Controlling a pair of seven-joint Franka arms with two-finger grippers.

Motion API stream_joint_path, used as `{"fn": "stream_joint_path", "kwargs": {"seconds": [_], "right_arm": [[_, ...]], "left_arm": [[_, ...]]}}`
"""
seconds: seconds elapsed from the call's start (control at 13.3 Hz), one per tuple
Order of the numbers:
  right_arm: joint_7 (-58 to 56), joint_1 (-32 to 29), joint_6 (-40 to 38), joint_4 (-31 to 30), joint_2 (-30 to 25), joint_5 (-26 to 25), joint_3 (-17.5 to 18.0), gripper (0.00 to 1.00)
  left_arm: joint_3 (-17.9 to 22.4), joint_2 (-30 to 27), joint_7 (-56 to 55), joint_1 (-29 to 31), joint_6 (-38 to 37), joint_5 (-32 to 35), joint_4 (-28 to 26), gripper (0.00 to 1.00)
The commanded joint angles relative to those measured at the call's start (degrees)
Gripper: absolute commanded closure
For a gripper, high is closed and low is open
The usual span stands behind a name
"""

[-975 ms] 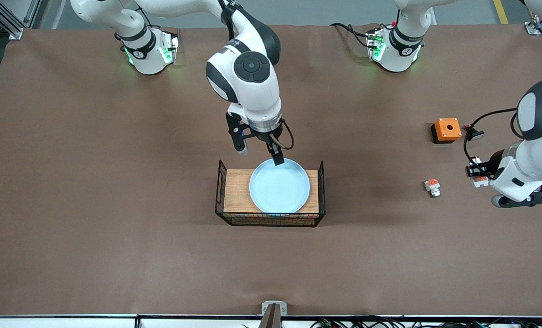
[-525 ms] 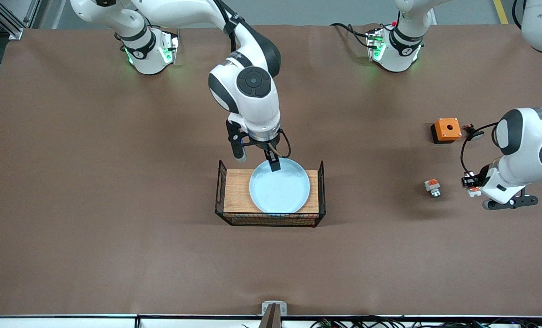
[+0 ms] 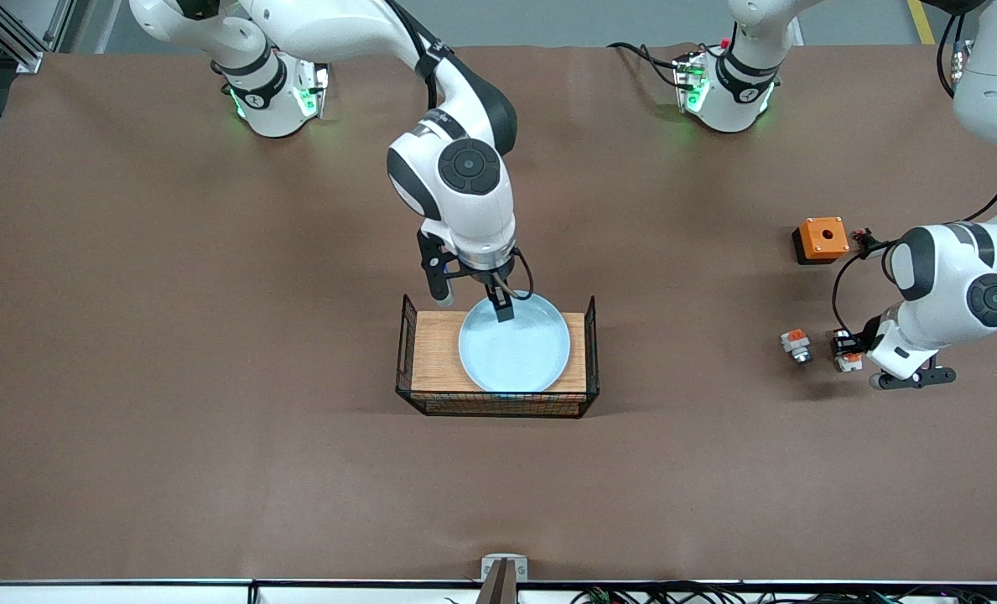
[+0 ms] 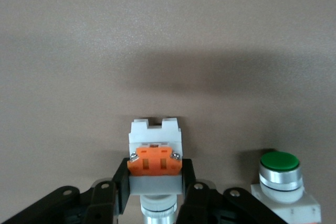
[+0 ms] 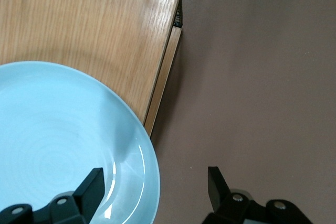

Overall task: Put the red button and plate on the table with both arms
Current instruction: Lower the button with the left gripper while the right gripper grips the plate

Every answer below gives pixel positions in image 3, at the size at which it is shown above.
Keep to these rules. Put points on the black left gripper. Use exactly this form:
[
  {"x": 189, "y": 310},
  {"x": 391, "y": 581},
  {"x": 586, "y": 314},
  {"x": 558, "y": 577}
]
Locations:
[{"x": 868, "y": 329}]

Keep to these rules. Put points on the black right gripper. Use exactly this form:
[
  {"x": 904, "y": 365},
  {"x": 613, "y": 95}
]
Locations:
[{"x": 495, "y": 285}]

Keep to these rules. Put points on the white orange button contact block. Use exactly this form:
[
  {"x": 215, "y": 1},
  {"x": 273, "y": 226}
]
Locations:
[
  {"x": 849, "y": 362},
  {"x": 795, "y": 342}
]

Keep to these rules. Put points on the light blue round plate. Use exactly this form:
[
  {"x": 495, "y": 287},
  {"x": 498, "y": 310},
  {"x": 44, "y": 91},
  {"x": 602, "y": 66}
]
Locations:
[{"x": 515, "y": 356}]

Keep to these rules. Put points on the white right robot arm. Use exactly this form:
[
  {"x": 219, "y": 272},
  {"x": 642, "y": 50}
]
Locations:
[{"x": 464, "y": 201}]

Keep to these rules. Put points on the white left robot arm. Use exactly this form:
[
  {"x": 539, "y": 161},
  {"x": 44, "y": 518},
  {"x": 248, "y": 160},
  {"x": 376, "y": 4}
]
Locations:
[{"x": 951, "y": 285}]

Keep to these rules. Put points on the black push button head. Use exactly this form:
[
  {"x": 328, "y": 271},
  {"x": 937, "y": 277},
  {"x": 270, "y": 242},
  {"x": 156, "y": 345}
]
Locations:
[{"x": 862, "y": 239}]

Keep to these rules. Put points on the brown paper table cover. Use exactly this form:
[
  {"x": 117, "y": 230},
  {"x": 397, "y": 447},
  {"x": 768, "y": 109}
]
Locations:
[{"x": 213, "y": 461}]

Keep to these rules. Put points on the orange button enclosure box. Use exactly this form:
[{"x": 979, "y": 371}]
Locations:
[{"x": 821, "y": 243}]

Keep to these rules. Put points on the grey metal edge bracket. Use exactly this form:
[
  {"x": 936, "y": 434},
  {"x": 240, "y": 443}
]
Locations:
[{"x": 504, "y": 579}]

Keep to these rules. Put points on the metal base connector bracket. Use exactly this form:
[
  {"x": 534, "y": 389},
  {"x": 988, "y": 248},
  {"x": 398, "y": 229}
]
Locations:
[{"x": 312, "y": 88}]

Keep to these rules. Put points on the white table edge rail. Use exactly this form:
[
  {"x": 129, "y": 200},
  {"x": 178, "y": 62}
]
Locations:
[{"x": 87, "y": 594}]

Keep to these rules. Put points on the aluminium profile frame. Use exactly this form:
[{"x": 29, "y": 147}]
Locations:
[{"x": 12, "y": 42}]

